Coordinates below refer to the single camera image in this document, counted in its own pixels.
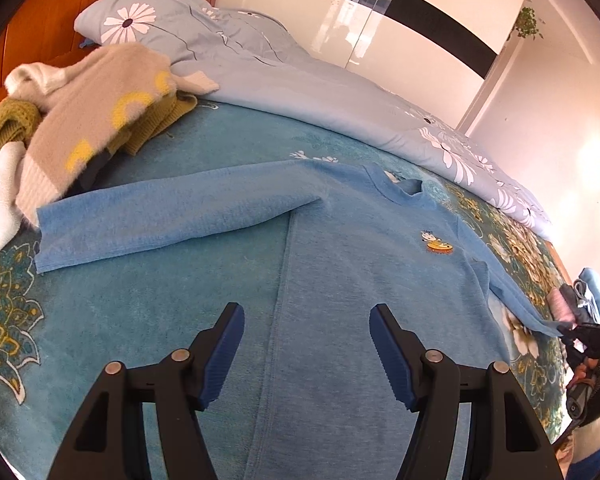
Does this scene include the white black glossy wardrobe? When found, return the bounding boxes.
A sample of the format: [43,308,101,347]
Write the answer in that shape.
[216,0,524,128]

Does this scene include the blue sweater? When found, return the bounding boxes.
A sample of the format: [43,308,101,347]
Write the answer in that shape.
[36,159,556,479]

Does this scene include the olive green knit sweater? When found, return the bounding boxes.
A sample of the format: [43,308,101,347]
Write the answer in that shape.
[0,91,200,187]

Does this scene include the green plant wall decal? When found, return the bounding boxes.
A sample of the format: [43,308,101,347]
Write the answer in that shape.
[509,6,544,40]

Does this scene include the person right hand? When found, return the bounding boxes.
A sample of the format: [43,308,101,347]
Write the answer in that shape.
[569,358,598,386]

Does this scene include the pink folded garment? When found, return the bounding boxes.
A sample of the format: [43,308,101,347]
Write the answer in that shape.
[546,284,577,325]

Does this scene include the beige fuzzy sweater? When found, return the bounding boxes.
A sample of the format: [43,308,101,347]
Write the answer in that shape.
[5,42,219,226]

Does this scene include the light blue floral duvet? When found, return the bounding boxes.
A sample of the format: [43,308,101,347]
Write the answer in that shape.
[74,0,550,238]

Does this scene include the grey blue folded garments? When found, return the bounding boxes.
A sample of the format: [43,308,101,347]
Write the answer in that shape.
[573,268,600,324]

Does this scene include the white fleece garment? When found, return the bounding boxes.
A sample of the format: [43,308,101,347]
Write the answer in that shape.
[0,142,26,251]

